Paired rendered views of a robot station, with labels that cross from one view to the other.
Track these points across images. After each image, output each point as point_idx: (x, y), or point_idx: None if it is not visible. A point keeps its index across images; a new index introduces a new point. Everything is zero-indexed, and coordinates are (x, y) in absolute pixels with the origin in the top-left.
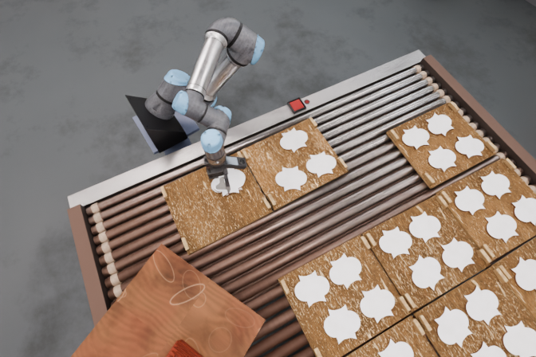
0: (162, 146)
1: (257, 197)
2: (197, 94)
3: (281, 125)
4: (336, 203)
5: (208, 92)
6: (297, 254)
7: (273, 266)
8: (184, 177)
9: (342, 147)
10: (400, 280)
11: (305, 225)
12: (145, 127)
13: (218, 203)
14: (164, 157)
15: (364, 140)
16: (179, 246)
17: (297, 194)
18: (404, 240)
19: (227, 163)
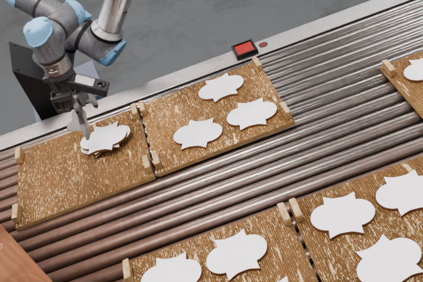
0: (45, 109)
1: (139, 158)
2: None
3: (212, 75)
4: (261, 167)
5: (104, 26)
6: (172, 235)
7: (128, 249)
8: (53, 139)
9: (298, 93)
10: (333, 274)
11: (201, 196)
12: (14, 70)
13: (82, 167)
14: (42, 121)
15: (341, 84)
16: (11, 221)
17: (201, 153)
18: (360, 211)
19: (75, 81)
